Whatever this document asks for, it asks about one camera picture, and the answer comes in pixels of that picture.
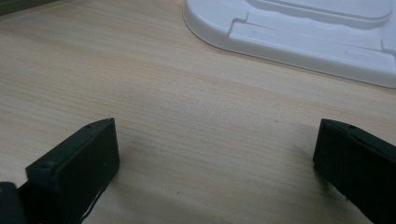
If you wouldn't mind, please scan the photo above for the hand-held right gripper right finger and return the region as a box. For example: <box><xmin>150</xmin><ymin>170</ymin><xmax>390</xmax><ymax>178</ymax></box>
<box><xmin>312</xmin><ymin>118</ymin><xmax>396</xmax><ymax>224</ymax></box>

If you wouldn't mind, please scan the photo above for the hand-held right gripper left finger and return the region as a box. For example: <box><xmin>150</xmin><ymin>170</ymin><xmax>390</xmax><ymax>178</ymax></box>
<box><xmin>18</xmin><ymin>117</ymin><xmax>121</xmax><ymax>224</ymax></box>

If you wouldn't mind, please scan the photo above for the white box lid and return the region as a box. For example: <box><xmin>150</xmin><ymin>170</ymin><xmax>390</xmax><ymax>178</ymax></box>
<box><xmin>182</xmin><ymin>0</ymin><xmax>396</xmax><ymax>90</ymax></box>

